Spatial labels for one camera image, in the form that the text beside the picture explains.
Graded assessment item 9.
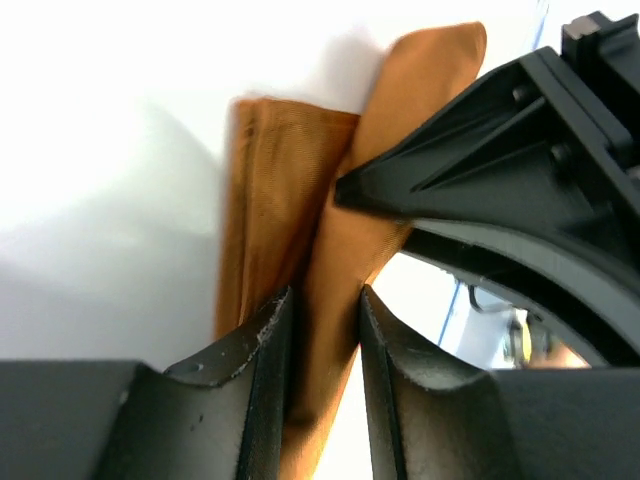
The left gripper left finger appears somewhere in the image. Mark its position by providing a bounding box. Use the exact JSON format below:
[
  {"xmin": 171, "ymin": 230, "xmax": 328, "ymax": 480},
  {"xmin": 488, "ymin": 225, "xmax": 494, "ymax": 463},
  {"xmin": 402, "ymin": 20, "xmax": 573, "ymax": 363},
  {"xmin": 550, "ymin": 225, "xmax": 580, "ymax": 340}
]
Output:
[{"xmin": 1, "ymin": 289, "xmax": 294, "ymax": 479}]

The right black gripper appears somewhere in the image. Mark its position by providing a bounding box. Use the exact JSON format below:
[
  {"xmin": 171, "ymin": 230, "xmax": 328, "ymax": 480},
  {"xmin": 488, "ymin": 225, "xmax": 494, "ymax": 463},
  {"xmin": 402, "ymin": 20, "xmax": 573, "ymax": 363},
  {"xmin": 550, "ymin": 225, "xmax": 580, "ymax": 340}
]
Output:
[{"xmin": 335, "ymin": 12, "xmax": 639, "ymax": 278}]

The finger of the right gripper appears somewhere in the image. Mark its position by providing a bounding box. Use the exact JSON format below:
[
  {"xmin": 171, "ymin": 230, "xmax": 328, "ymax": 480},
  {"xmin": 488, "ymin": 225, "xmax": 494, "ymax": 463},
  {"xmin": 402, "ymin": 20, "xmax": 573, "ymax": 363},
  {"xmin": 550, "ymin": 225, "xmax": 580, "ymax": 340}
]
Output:
[{"xmin": 403, "ymin": 222, "xmax": 639, "ymax": 367}]

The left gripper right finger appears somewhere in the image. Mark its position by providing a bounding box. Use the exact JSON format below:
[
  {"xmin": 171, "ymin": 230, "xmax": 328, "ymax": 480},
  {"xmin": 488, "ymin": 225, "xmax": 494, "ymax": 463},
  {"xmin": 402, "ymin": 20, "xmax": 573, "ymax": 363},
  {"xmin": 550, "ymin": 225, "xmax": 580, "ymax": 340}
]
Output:
[{"xmin": 359, "ymin": 287, "xmax": 639, "ymax": 479}]

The orange cloth napkin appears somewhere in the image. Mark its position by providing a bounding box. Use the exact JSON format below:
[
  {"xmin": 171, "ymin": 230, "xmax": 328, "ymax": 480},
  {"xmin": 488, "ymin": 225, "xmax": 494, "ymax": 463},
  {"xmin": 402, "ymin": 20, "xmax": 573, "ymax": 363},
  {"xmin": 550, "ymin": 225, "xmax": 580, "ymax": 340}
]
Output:
[{"xmin": 214, "ymin": 22, "xmax": 487, "ymax": 479}]

